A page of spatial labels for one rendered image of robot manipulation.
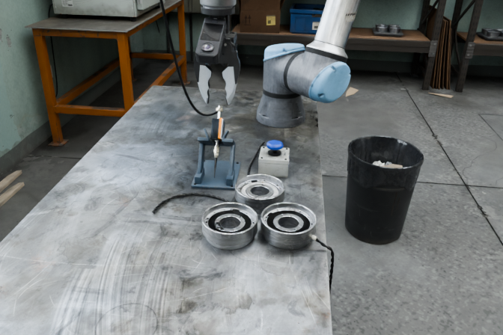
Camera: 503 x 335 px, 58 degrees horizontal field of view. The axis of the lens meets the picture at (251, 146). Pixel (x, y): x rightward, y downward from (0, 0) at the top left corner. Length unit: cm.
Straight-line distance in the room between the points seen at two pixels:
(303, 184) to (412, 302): 106
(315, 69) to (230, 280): 64
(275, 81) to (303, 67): 12
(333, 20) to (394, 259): 128
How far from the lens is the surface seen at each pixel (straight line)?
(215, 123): 103
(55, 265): 88
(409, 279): 212
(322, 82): 119
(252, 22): 432
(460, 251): 236
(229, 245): 84
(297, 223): 89
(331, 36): 123
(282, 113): 134
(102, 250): 89
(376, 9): 486
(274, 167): 107
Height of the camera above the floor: 133
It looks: 26 degrees down
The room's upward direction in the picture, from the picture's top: 1 degrees clockwise
